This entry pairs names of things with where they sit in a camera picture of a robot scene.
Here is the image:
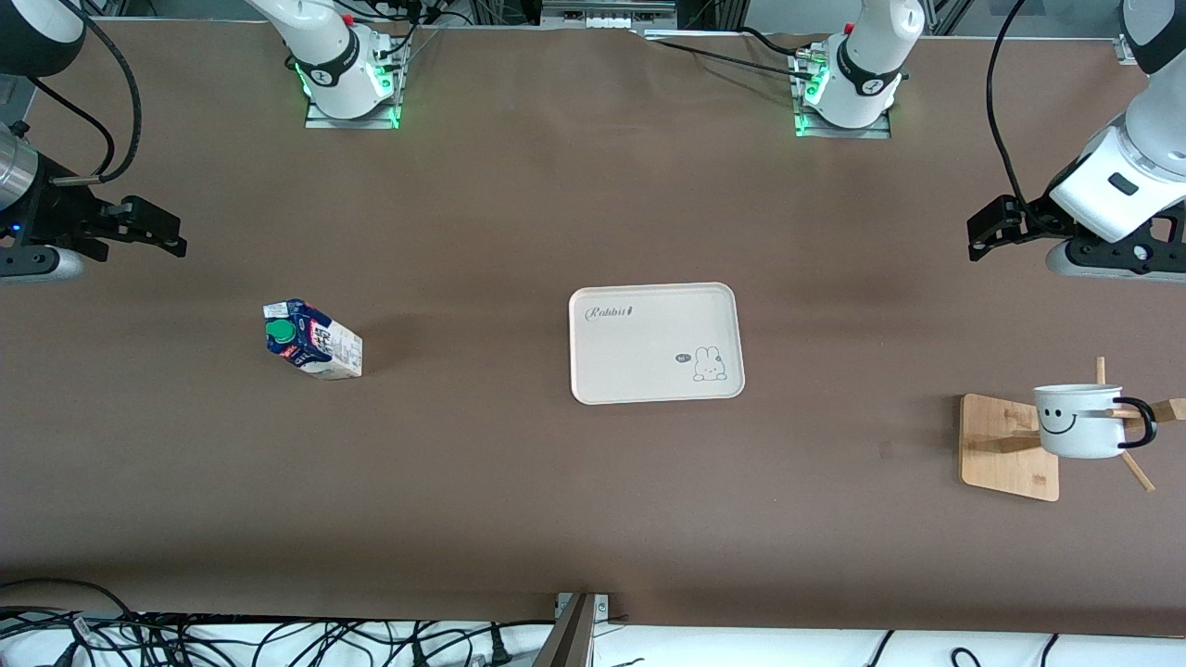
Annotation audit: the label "cream rabbit print tray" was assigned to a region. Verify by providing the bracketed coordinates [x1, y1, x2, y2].
[568, 283, 746, 406]

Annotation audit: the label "long black table cable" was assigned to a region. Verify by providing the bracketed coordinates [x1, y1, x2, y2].
[639, 32, 816, 84]

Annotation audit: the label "tangled black cable bundle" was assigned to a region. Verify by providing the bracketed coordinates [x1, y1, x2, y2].
[0, 578, 557, 667]

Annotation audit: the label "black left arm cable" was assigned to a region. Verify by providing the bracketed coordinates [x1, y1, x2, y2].
[986, 0, 1054, 234]

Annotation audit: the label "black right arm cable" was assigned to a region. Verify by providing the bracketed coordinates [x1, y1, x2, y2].
[28, 0, 143, 186]

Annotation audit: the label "dark metal profile bar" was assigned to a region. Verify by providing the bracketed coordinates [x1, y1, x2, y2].
[533, 593, 599, 667]

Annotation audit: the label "small silver mounting bracket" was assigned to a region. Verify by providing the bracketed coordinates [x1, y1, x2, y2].
[554, 591, 612, 620]

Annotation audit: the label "blue milk carton green cap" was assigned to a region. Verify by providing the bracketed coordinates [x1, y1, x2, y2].
[262, 298, 364, 381]

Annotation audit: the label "black base connector cables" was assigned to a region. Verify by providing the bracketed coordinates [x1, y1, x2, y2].
[371, 0, 473, 73]

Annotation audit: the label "white smiley face mug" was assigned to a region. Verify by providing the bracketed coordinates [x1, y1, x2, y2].
[1033, 384, 1159, 459]

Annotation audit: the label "short black table cable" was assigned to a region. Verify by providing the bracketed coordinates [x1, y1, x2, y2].
[737, 26, 826, 58]

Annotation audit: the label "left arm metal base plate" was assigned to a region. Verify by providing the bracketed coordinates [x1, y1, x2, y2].
[789, 46, 893, 140]

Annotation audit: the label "wooden mug stand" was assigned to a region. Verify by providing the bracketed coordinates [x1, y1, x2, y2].
[959, 357, 1186, 503]

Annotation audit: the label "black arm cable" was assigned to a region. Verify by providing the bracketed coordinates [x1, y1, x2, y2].
[28, 0, 143, 186]
[986, 0, 1054, 234]

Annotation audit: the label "grey metal rail unit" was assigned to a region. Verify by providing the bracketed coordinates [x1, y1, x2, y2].
[540, 0, 679, 31]

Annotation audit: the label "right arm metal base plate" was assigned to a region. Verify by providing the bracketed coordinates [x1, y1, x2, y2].
[304, 37, 409, 130]

